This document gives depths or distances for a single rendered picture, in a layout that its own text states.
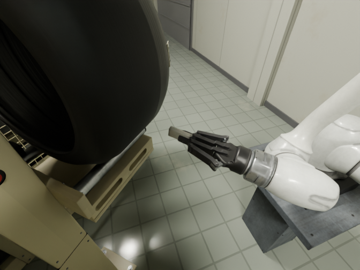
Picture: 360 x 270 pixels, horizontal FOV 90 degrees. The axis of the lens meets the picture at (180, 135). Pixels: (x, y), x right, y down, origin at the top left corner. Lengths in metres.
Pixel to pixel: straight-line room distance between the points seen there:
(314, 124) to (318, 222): 0.46
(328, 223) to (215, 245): 0.75
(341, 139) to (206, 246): 1.02
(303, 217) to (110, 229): 1.21
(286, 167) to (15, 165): 0.63
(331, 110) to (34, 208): 0.81
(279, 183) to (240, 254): 1.03
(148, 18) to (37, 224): 0.61
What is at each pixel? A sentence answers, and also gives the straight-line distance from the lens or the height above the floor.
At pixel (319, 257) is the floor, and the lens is 1.69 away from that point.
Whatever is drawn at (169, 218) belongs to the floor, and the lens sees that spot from 1.51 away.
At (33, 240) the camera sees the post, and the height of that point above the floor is 0.83.
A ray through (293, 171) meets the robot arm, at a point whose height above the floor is 1.03.
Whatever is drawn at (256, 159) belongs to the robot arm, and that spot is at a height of 1.04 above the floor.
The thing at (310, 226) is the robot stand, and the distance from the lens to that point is 0.93.
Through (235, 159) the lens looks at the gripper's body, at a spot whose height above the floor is 1.03.
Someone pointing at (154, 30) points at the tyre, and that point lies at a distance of 0.48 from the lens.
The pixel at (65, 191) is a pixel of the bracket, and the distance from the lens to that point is 0.59.
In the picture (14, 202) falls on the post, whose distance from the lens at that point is 0.60.
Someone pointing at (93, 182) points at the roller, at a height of 0.91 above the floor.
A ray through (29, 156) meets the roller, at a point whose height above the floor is 0.91.
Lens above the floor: 1.38
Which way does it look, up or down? 41 degrees down
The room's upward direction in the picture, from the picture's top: straight up
